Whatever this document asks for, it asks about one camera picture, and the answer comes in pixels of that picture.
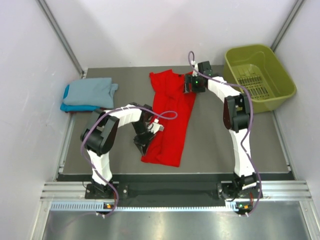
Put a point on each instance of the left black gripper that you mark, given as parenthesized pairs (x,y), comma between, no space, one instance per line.
(142,144)

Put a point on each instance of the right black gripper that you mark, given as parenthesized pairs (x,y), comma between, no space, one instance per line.
(189,79)

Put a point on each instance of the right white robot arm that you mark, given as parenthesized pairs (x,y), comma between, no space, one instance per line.
(237,119)

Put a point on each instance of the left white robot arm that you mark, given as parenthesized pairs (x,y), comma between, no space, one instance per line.
(99,137)

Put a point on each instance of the grey-blue folded t shirt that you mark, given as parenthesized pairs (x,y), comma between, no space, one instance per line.
(91,91)

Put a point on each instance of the green plastic basket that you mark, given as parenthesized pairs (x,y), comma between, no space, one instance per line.
(257,68)

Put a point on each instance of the bright blue folded t shirt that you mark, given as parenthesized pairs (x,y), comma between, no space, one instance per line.
(64,106)

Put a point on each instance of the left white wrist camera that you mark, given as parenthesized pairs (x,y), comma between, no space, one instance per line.
(155,127)

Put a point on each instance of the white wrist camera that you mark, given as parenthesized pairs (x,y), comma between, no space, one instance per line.
(195,71)
(155,127)

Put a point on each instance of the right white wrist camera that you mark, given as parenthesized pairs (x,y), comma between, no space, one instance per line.
(195,71)

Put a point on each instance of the white slotted cable duct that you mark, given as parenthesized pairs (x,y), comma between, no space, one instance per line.
(100,206)

